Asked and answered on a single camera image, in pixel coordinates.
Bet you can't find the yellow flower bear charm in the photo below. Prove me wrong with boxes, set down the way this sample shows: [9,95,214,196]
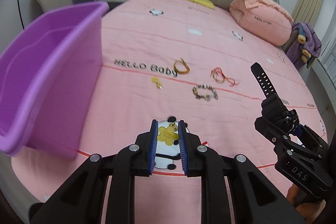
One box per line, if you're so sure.
[157,123,179,146]

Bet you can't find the black wrist watch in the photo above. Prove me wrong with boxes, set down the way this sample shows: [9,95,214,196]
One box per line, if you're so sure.
[251,63,286,110]

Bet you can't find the gold braided bracelet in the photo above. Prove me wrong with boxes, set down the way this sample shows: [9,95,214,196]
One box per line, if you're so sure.
[172,57,191,76]

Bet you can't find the red string bracelet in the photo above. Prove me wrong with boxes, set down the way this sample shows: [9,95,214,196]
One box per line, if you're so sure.
[210,66,240,88]

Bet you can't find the person's right hand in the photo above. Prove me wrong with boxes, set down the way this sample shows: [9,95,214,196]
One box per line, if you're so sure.
[286,184,326,224]

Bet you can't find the yellow bear charm upper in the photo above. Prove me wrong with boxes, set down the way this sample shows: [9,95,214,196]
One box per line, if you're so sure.
[151,77,163,89]

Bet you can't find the pink bed sheet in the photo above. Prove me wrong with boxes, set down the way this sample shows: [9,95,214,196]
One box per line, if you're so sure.
[10,0,329,224]

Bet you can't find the purple plush toy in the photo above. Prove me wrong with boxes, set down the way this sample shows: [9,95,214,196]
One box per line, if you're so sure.
[285,22,322,71]

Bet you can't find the purple plastic bin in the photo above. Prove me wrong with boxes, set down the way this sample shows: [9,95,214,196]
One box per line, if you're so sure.
[1,2,109,160]

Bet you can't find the pink folded quilt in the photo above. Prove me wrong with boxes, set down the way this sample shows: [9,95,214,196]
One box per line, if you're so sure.
[229,0,293,47]

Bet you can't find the beaded stone bracelet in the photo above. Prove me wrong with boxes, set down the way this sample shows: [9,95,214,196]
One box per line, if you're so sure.
[192,84,219,102]

